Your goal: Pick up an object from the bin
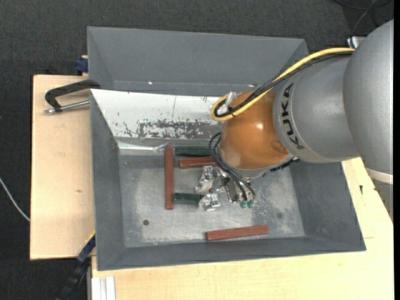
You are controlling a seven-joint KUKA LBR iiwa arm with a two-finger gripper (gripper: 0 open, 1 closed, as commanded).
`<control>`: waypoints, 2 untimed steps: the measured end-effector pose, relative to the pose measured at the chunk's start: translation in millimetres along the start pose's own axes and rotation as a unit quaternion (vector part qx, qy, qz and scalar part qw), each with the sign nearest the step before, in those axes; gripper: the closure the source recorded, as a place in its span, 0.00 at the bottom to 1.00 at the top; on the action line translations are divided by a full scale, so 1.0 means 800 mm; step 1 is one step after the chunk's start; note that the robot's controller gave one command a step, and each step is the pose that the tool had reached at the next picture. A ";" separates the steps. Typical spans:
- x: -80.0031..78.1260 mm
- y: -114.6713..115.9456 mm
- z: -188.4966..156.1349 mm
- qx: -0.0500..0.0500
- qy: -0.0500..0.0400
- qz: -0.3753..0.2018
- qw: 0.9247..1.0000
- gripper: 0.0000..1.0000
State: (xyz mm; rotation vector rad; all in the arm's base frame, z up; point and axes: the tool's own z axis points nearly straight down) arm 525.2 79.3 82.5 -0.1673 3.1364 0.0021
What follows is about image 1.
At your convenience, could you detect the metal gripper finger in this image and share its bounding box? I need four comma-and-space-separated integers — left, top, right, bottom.
197, 193, 222, 212
194, 165, 217, 194

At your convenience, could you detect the red-brown flat block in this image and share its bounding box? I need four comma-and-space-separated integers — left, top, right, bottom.
178, 156, 217, 169
164, 147, 175, 211
204, 224, 270, 242

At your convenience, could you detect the dark green flat block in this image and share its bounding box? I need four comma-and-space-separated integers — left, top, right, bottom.
174, 146, 214, 157
172, 192, 204, 206

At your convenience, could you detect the pale wood board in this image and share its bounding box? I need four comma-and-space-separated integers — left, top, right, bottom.
29, 74, 96, 261

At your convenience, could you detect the grey metal bin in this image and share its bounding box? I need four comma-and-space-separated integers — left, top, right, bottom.
86, 26, 367, 271

